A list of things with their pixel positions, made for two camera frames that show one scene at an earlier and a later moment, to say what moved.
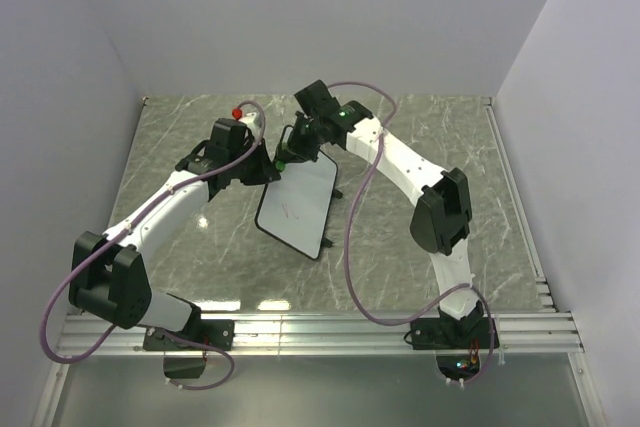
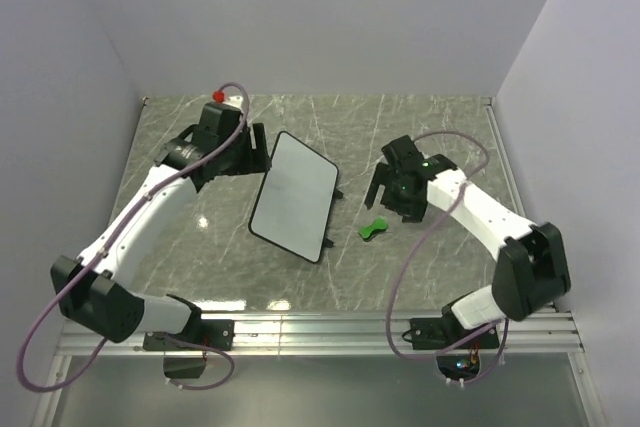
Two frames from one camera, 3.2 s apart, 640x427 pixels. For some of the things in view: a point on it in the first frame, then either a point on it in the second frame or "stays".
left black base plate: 217,332 stays
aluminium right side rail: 519,205 stays
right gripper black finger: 284,153 to 381,177
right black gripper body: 305,140 to 396,197
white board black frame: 295,209 stays
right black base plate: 431,334 stays
